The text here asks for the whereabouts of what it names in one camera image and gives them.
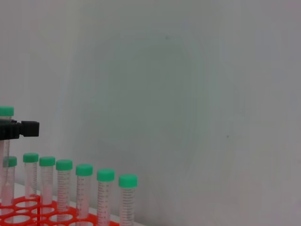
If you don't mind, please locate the orange plastic test tube rack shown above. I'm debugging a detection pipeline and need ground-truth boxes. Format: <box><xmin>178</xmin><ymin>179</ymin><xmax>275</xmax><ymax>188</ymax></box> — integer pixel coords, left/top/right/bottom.
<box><xmin>0</xmin><ymin>194</ymin><xmax>119</xmax><ymax>226</ymax></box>

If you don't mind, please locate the green-capped clear test tube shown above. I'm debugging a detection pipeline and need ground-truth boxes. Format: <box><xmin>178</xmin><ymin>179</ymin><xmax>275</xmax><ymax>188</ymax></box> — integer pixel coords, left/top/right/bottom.
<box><xmin>0</xmin><ymin>106</ymin><xmax>15</xmax><ymax>189</ymax></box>
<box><xmin>55</xmin><ymin>159</ymin><xmax>73</xmax><ymax>222</ymax></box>
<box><xmin>23</xmin><ymin>153</ymin><xmax>40</xmax><ymax>201</ymax></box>
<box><xmin>39</xmin><ymin>156</ymin><xmax>56</xmax><ymax>207</ymax></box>
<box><xmin>75</xmin><ymin>164</ymin><xmax>94</xmax><ymax>221</ymax></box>
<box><xmin>118</xmin><ymin>174</ymin><xmax>138</xmax><ymax>226</ymax></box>
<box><xmin>1</xmin><ymin>155</ymin><xmax>18</xmax><ymax>218</ymax></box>
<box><xmin>96</xmin><ymin>168</ymin><xmax>116</xmax><ymax>226</ymax></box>

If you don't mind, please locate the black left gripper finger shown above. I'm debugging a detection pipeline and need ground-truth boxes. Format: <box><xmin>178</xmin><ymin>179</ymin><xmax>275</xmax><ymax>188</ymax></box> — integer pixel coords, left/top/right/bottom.
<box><xmin>0</xmin><ymin>119</ymin><xmax>40</xmax><ymax>140</ymax></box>

